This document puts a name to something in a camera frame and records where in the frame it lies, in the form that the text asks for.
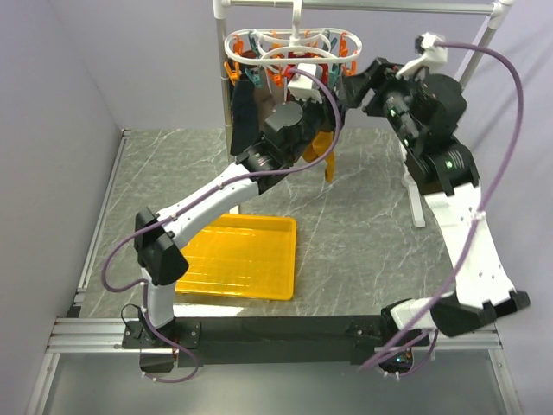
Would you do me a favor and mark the white round clip hanger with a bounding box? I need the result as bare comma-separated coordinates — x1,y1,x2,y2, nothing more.
223,1,363,69

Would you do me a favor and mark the aluminium rail frame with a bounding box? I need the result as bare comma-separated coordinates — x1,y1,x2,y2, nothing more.
29,129,521,414

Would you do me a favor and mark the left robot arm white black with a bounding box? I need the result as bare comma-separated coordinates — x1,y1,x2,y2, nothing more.
133,86,344,348

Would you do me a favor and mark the yellow plastic tray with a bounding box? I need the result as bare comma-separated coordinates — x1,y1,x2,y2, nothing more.
175,214,297,301

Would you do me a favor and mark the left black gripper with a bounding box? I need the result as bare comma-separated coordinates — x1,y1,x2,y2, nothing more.
288,88,348,165

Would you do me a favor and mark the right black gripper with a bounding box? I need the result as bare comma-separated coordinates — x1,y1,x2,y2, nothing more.
342,58,429,151

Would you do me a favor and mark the beige hanging sock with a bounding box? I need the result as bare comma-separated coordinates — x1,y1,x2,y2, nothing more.
254,86,284,128

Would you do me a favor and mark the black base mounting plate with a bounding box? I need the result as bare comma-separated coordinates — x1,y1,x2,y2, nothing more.
121,315,435,369

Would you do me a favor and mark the dark navy hanging sock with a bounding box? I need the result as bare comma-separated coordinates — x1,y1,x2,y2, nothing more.
230,80,264,156

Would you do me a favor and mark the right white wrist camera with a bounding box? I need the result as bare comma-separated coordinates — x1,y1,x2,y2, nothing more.
396,32,448,79

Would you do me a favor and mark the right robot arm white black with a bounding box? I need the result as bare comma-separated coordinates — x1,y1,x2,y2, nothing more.
337,58,531,345

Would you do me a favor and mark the left silver rack pole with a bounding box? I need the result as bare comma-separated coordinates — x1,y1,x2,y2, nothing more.
212,0,234,163

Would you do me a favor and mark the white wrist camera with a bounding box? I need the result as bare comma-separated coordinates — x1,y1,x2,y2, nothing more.
396,32,448,79
288,63,322,104

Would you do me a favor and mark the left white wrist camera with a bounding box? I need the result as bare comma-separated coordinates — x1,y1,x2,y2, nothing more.
288,63,322,104

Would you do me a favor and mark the top silver rack bar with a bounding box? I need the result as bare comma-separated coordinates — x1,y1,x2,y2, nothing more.
213,0,494,16

